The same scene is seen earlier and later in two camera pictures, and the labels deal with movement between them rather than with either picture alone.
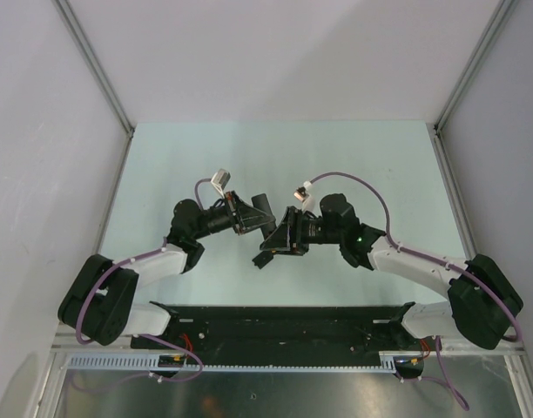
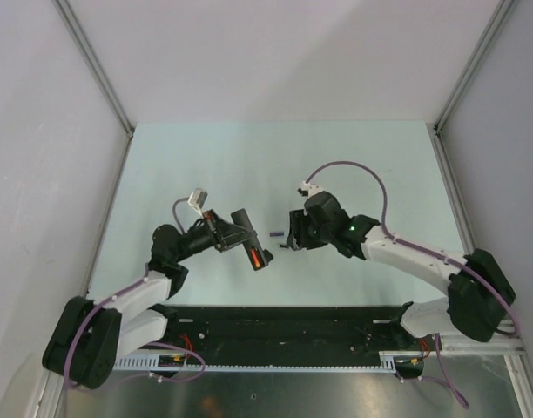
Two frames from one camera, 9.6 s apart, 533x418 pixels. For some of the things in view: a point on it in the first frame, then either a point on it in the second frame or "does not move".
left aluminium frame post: [102, 76] does not move
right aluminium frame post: [490, 37] does not move
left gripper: [246, 218] → [222, 229]
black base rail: [240, 331] does not move
